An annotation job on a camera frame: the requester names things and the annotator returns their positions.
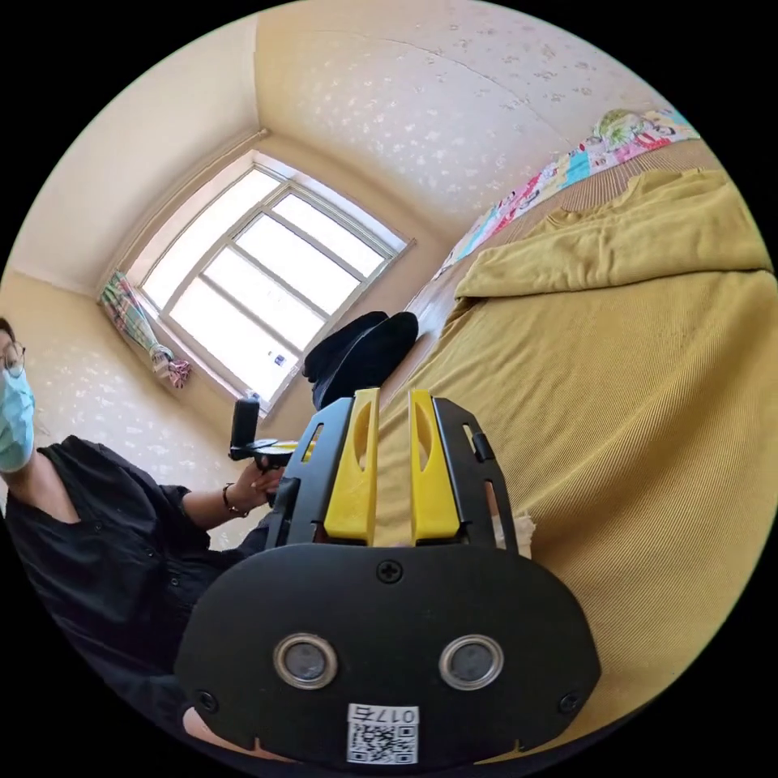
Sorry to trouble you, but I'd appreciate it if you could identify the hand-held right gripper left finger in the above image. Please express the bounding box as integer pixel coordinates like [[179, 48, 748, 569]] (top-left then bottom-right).
[[323, 387, 382, 545]]

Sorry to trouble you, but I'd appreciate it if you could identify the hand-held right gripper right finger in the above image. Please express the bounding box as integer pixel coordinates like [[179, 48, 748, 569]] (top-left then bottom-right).
[[408, 388, 461, 545]]

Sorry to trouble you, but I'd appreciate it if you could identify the person's left forearm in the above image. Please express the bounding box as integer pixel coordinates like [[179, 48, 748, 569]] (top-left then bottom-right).
[[181, 481, 246, 519]]

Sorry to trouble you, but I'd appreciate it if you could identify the khaki long sleeve shirt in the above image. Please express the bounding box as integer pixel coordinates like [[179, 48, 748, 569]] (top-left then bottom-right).
[[370, 169, 778, 768]]

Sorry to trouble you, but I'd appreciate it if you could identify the person's left hand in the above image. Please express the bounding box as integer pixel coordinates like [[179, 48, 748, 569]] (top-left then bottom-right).
[[233, 463, 287, 511]]

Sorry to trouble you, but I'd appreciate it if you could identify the person's right hand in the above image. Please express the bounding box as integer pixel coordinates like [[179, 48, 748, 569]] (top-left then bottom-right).
[[181, 703, 287, 762]]

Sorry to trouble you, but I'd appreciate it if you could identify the window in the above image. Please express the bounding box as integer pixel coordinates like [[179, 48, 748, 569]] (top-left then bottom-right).
[[96, 148, 418, 421]]

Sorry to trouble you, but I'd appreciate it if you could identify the colourful checked curtain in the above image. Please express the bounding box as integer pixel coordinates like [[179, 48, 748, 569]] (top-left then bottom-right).
[[99, 271, 193, 390]]

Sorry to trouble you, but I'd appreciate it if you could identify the person's body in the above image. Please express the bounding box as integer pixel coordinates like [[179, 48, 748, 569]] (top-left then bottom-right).
[[0, 310, 421, 752]]

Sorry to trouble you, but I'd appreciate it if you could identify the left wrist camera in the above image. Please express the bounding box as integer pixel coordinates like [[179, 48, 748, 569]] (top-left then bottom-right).
[[233, 397, 262, 451]]

